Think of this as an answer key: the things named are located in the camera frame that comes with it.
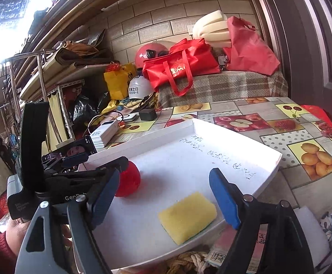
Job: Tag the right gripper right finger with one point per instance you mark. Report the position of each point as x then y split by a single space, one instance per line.
285 249

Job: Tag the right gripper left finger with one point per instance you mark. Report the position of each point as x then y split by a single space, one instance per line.
43 249

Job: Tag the white foam sheet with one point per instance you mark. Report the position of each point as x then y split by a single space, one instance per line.
317 241

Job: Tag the braided rope toy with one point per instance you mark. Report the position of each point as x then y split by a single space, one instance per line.
184 263

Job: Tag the red plush ball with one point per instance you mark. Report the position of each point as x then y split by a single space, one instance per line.
130 180

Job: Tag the yellow sponge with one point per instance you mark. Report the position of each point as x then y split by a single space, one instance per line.
188 217

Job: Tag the white cardboard box tray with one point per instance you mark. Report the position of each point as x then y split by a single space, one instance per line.
175 162

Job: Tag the black white cow-print cloth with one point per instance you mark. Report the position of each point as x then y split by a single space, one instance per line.
326 224

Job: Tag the person left hand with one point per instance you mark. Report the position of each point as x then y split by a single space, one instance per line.
17 229

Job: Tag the black smartphone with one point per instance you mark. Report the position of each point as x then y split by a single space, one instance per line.
67 158

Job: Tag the fruit pattern tablecloth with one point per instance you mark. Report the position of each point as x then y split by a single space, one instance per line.
300 135

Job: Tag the white power bank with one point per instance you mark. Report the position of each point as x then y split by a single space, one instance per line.
104 133

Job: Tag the black garbage bag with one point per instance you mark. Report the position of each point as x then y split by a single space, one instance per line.
84 110

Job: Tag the red plastic bag on table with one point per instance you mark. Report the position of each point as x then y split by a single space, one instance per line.
319 113

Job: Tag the yellow gift bag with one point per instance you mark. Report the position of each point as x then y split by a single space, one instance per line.
117 78

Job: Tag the black charger box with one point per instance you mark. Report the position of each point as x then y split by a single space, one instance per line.
148 114

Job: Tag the plaid covered bench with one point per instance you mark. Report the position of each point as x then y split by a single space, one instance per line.
227 85

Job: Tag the red helmet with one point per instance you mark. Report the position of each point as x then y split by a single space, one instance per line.
149 51

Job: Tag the crumpled red bag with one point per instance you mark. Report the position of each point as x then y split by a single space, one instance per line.
248 52

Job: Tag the red tote bag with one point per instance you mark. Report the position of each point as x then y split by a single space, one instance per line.
186 59

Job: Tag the cream foam stack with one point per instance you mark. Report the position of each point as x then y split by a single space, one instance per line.
213 29

